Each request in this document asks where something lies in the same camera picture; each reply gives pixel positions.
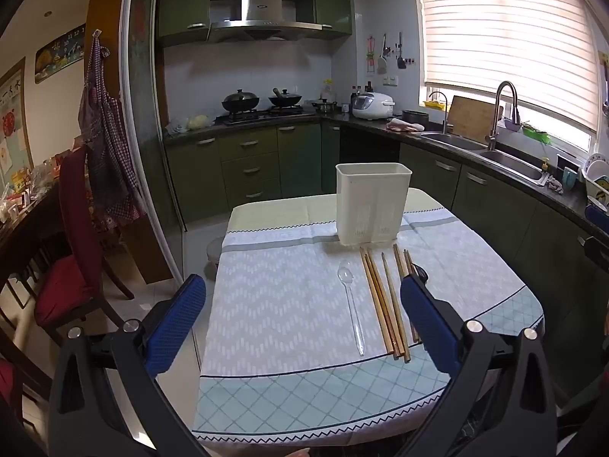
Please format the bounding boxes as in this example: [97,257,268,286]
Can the white plastic utensil holder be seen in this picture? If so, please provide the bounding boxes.
[335,163,413,247]

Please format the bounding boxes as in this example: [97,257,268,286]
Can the steel double sink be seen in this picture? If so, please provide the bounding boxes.
[421,131,553,187]

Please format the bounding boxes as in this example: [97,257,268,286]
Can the dark wall clock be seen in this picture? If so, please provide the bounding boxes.
[35,23,87,82]

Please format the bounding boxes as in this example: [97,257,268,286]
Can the tall steel kitchen faucet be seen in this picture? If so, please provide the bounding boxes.
[486,81,520,152]

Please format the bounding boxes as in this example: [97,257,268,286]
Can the black lidded wok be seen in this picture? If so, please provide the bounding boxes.
[221,88,261,113]

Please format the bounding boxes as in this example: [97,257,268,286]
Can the dark kitchen countertop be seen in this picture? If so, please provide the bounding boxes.
[164,109,609,244]

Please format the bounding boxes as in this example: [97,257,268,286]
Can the patterned tablecloth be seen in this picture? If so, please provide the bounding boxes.
[193,188,545,453]

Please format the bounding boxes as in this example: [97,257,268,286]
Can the wooden cutting board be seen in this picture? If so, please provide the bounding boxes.
[447,95,498,144]

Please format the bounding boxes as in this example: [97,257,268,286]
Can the cluttered wooden dining table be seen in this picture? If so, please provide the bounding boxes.
[0,152,65,267]

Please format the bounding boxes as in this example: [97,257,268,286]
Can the steel range hood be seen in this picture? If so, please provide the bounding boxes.
[208,0,317,43]

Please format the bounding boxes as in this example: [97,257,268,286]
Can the red cushioned wooden chair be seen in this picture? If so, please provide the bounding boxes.
[32,145,137,335]

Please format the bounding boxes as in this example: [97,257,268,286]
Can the green lower kitchen cabinets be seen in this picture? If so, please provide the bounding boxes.
[164,121,601,329]

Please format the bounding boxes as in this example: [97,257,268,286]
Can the black wok with wooden handle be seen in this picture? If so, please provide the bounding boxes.
[268,87,304,108]

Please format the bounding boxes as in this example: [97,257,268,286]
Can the plastic bag with food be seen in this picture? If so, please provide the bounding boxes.
[166,113,213,134]

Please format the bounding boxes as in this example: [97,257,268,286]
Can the green windowsill container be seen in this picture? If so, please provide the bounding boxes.
[522,124,552,146]

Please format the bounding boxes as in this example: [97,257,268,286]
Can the black built-in oven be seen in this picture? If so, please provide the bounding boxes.
[340,126,401,187]

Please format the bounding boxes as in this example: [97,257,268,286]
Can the black gas stove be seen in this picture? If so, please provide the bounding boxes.
[214,106,306,126]

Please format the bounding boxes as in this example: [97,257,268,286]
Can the pink cloth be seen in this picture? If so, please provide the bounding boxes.
[386,117,426,133]

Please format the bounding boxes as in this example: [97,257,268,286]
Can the checkered apron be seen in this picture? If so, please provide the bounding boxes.
[78,30,146,223]

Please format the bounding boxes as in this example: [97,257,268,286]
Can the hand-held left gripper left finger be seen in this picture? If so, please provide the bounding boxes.
[48,273,210,457]

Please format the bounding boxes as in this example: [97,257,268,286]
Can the wall poster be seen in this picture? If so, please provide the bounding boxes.
[0,57,35,192]

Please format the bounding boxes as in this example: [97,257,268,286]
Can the white bucket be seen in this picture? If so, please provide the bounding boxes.
[206,237,225,273]

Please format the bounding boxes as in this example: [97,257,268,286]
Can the white rice cooker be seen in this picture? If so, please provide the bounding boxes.
[352,92,396,120]

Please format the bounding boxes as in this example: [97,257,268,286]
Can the dish rack with plates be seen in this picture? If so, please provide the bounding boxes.
[582,152,609,211]

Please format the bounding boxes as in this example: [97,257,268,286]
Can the small steel faucet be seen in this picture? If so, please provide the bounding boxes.
[428,91,451,134]

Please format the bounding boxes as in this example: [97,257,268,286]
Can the clear plastic spoon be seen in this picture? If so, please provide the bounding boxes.
[338,260,366,357]

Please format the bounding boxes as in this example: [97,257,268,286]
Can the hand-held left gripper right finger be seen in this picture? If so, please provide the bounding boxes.
[400,273,558,457]

